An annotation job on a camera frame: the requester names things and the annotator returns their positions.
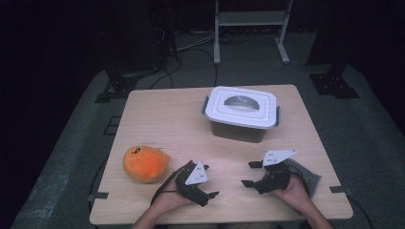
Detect grey translucent storage box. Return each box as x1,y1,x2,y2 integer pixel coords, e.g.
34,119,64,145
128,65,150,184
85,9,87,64
202,94,282,144

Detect orange plush toy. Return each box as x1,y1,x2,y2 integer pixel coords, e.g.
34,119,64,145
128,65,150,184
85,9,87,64
122,145,171,184

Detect black stand base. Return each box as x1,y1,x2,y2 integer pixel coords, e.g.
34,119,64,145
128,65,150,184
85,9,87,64
94,68,141,103
307,63,361,99

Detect white floor cables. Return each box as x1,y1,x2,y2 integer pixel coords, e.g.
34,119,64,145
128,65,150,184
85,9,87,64
176,31,216,52

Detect black table edge bracket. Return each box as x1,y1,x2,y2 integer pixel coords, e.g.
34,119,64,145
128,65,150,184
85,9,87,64
329,185,353,196
87,191,110,202

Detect black floor cable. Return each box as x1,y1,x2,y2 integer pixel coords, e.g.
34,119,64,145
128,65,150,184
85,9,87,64
149,56,183,90
178,47,220,88

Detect white metal stand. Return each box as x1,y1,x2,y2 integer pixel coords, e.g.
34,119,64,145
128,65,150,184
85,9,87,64
213,0,294,66

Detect person's right hand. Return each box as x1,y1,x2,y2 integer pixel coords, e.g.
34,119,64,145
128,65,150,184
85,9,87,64
270,176,315,214

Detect left hand-held gripper cable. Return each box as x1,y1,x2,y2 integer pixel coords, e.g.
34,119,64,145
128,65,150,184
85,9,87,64
150,170,180,206

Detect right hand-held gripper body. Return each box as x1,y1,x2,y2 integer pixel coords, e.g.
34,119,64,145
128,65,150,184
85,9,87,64
253,149,298,196

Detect grey cloth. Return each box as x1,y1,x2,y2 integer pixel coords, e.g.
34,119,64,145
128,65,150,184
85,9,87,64
282,157,323,198

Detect black cable beside table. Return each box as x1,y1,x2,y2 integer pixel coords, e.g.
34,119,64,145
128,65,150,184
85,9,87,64
88,157,109,220
347,194,374,229

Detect person's left hand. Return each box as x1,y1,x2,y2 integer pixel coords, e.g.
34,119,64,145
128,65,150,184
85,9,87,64
152,180,193,213

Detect white box lid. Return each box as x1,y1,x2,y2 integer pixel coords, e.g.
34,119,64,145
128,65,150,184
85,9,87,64
204,85,279,130

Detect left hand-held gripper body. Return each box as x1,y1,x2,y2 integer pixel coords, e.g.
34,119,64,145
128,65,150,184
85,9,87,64
174,159,210,207

